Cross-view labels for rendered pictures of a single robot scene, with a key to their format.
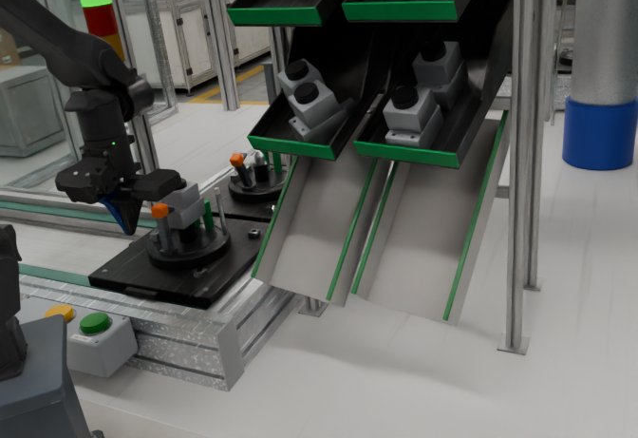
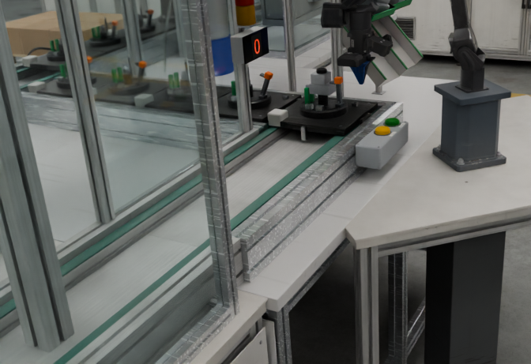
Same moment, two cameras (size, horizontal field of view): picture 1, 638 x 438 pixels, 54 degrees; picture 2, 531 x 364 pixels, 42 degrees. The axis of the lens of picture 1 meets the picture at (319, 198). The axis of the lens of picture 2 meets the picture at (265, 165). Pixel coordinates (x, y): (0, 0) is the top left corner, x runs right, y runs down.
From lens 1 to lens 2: 2.34 m
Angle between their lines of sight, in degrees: 77
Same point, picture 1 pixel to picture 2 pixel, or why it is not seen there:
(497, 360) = (388, 95)
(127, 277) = (351, 120)
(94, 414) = (416, 158)
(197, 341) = (399, 112)
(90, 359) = (405, 133)
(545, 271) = not seen: hidden behind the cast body
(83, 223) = (235, 162)
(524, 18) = not seen: outside the picture
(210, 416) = (419, 135)
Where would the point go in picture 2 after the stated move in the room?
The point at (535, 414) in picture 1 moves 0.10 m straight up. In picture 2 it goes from (418, 91) to (419, 65)
